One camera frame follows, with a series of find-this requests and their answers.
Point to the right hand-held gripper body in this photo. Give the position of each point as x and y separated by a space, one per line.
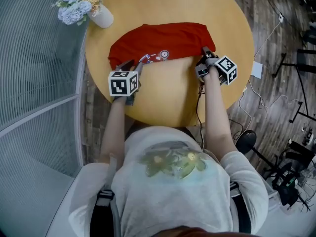
225 70

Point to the blue and yellow flower bouquet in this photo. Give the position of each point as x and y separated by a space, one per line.
79 2

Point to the person's right forearm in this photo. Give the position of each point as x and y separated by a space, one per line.
217 117

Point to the person's white floral-print shirt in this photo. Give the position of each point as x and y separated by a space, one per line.
172 181

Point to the person's left forearm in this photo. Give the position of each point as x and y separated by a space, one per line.
112 130

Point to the black round-base stand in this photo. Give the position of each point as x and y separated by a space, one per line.
245 141

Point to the white ribbed vase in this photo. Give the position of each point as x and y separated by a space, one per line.
101 17

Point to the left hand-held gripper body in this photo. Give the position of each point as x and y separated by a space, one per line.
122 84

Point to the black tubular stand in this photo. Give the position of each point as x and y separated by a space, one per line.
302 111
296 63

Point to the red long-sleeved top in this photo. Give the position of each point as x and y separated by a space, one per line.
163 39

